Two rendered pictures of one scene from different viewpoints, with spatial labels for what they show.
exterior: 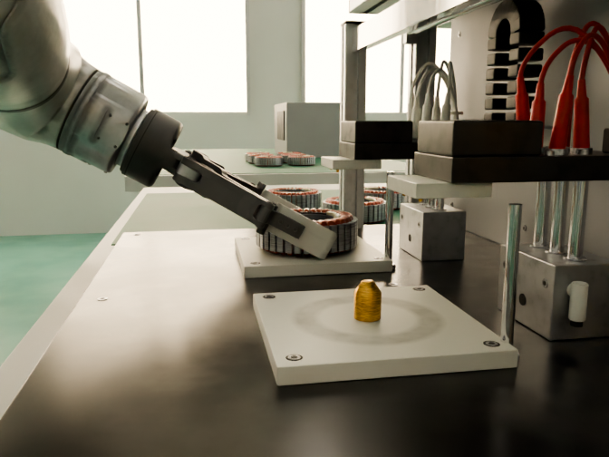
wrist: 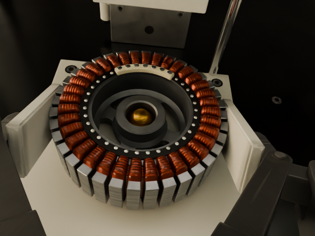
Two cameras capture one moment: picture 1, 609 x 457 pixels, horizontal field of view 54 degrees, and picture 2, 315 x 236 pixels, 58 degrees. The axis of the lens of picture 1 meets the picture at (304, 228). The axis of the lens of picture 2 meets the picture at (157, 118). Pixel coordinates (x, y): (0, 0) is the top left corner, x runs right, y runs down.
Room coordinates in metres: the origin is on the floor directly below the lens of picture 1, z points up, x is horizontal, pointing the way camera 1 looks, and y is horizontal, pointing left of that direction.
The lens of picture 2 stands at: (0.62, 0.11, 0.95)
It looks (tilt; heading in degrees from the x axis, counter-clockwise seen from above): 52 degrees down; 276
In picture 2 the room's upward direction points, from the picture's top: 9 degrees clockwise
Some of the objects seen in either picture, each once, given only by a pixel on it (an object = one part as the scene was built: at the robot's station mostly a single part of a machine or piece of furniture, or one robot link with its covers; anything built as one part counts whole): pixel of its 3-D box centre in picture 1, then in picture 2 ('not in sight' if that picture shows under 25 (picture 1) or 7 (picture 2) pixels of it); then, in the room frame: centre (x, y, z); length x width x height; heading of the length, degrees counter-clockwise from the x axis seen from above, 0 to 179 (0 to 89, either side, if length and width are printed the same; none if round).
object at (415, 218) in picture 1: (430, 229); (151, 7); (0.67, -0.14, 0.80); 0.08 x 0.05 x 0.06; 10
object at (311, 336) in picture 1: (367, 325); not in sight; (0.41, -0.04, 0.78); 0.15 x 0.15 x 0.01; 10
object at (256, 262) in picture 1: (306, 252); (138, 141); (0.64, 0.00, 0.78); 0.15 x 0.15 x 0.01; 10
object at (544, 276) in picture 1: (553, 286); not in sight; (0.43, -0.19, 0.80); 0.08 x 0.05 x 0.06; 10
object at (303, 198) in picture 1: (293, 199); not in sight; (1.16, 0.02, 0.77); 0.11 x 0.11 x 0.04
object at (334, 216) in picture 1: (306, 230); (140, 120); (0.64, 0.00, 0.80); 0.11 x 0.11 x 0.04
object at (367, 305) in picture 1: (367, 299); not in sight; (0.41, -0.04, 0.80); 0.02 x 0.02 x 0.03
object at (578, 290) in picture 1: (577, 304); not in sight; (0.39, -0.19, 0.80); 0.01 x 0.01 x 0.03; 10
